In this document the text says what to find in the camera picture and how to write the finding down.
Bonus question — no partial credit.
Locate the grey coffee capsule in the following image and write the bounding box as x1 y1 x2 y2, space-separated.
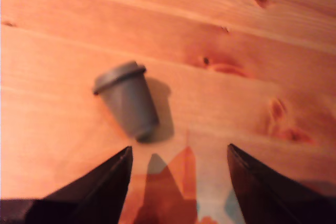
92 60 160 143

